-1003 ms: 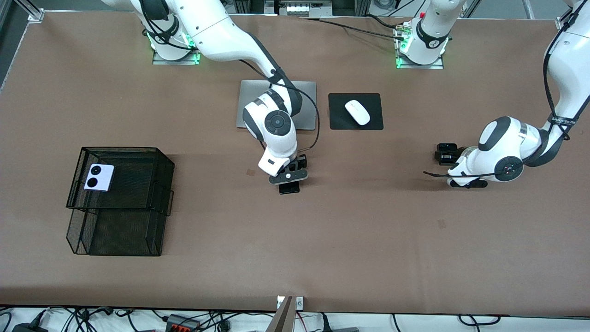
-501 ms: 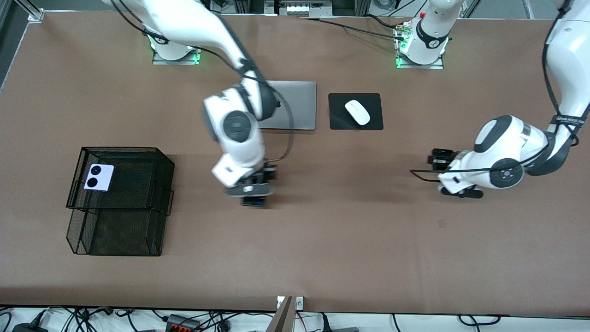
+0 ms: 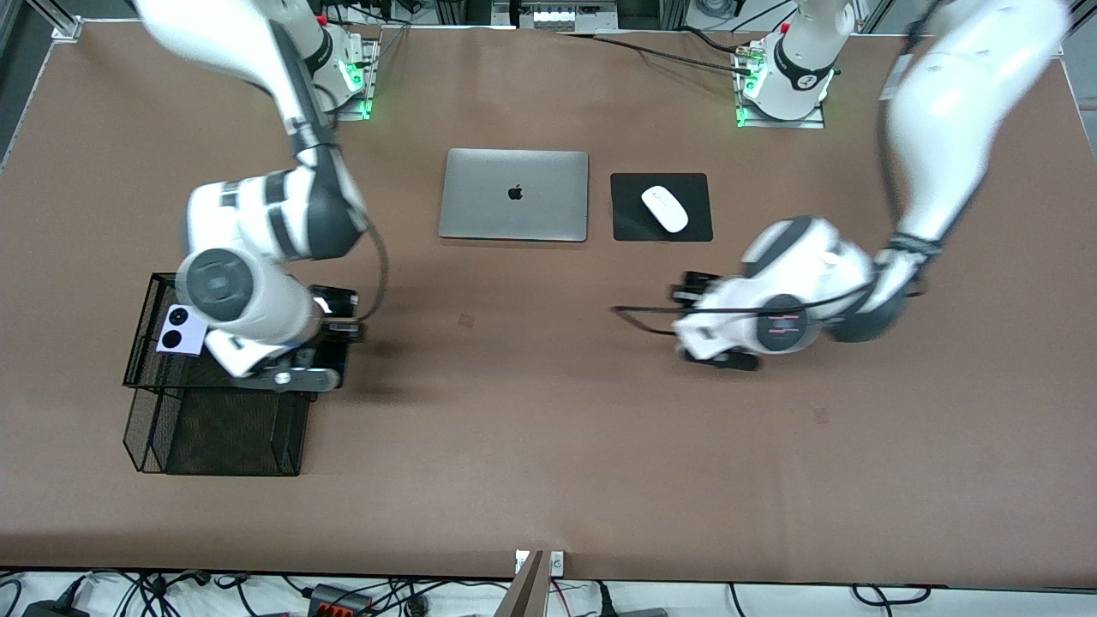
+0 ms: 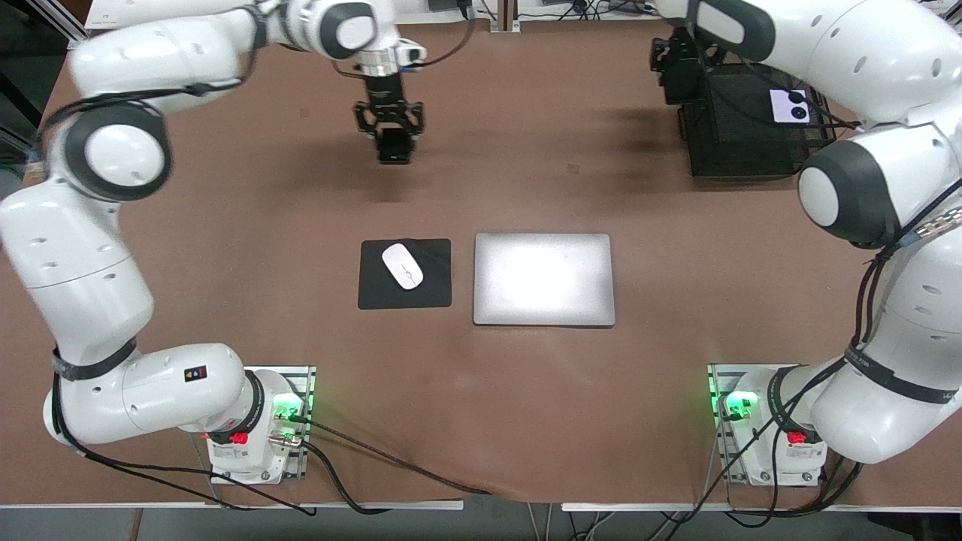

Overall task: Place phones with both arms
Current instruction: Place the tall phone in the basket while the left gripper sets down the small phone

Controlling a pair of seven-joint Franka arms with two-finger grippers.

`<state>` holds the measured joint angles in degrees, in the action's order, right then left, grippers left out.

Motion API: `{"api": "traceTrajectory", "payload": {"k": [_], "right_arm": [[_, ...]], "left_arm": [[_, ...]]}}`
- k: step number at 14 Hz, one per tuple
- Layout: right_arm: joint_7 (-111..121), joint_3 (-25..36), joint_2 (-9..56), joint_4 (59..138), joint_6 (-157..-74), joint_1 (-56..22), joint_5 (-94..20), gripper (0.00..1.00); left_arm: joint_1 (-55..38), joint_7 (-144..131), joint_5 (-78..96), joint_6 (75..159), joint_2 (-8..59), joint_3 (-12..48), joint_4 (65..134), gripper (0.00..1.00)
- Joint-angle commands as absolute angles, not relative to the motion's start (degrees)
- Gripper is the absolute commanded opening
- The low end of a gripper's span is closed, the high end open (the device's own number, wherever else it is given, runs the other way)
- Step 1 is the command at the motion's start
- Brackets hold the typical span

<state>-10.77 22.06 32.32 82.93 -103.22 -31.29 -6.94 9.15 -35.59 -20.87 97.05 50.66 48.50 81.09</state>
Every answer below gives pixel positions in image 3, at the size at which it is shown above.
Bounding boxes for grey terminal block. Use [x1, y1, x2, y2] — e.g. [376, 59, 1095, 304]
[514, 0, 620, 32]

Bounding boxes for black looped floor cable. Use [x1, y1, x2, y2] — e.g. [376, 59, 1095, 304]
[853, 584, 931, 606]

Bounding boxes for white computer mouse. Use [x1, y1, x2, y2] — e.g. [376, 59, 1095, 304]
[641, 185, 690, 234]

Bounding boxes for black table cable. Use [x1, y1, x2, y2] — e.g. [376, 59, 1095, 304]
[557, 31, 755, 74]

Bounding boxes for brown angled beam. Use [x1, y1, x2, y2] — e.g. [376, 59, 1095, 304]
[493, 550, 549, 617]

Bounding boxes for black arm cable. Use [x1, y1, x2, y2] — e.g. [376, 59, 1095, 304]
[611, 287, 875, 335]
[343, 219, 391, 326]

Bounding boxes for silver laptop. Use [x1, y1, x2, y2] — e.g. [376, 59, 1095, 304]
[439, 148, 590, 243]

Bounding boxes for black mesh desk organizer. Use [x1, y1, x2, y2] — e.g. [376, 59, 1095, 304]
[123, 273, 327, 477]

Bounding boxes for black orange power strip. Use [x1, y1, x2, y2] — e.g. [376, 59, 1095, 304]
[307, 583, 374, 617]

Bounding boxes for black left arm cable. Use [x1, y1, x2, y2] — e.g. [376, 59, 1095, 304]
[611, 287, 875, 335]

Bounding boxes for white flip phone round lenses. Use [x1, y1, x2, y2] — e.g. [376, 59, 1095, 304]
[156, 303, 207, 356]

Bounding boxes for white beam bracket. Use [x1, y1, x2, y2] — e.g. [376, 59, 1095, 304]
[514, 550, 565, 577]

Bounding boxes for dark mouse pad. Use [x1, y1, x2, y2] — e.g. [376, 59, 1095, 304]
[610, 172, 714, 243]

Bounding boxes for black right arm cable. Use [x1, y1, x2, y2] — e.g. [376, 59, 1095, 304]
[343, 219, 391, 326]

